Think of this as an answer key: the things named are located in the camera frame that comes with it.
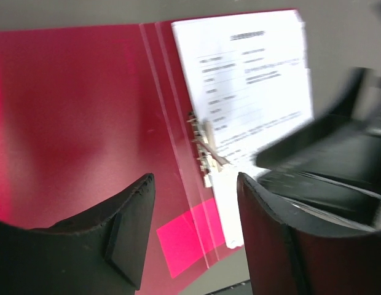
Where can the red plastic folder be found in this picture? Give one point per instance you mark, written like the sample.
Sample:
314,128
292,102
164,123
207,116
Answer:
84,113

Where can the stack of printed papers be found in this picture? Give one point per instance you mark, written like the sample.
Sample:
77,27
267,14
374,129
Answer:
247,74

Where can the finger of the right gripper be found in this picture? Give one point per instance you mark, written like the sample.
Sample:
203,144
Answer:
331,165

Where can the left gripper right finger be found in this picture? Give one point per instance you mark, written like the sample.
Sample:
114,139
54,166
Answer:
290,251

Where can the metal folder clip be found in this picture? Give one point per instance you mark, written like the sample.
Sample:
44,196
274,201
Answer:
210,162

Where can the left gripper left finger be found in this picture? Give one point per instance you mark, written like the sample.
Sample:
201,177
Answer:
101,250

